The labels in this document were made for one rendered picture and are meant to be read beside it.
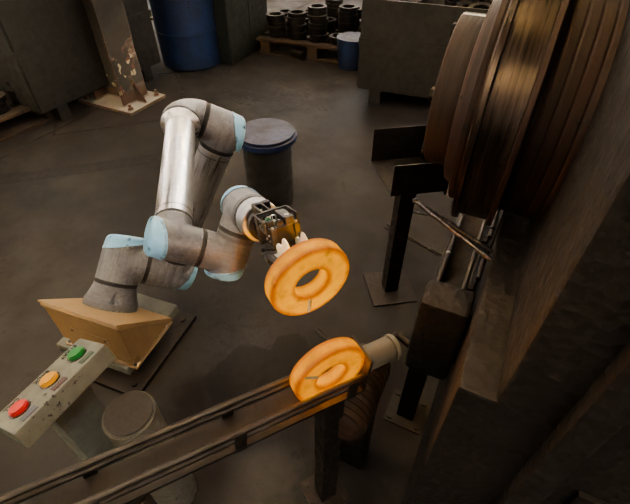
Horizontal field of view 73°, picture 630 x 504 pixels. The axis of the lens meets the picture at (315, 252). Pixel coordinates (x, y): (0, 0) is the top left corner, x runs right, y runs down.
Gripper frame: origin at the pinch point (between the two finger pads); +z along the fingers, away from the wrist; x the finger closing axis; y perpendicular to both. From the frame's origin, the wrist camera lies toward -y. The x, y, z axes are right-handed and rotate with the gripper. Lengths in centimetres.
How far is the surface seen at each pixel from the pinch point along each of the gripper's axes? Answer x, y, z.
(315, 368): -3.4, -18.1, 4.2
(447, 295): 27.4, -14.7, 5.3
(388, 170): 67, -15, -68
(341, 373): 3.0, -25.3, 1.6
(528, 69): 31.9, 27.9, 15.8
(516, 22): 33.2, 33.8, 12.0
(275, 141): 51, -12, -139
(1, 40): -59, 53, -303
